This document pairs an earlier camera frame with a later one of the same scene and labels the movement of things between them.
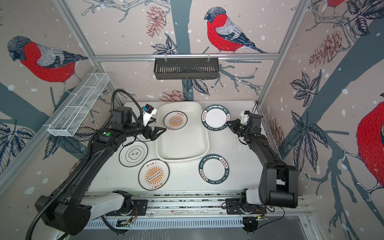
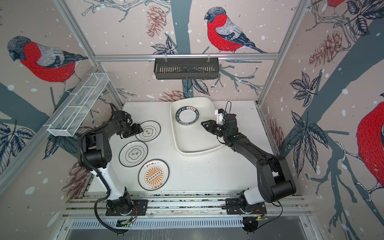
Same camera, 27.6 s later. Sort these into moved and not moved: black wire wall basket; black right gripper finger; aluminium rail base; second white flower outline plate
Moved: black right gripper finger
Not moved: aluminium rail base; black wire wall basket; second white flower outline plate
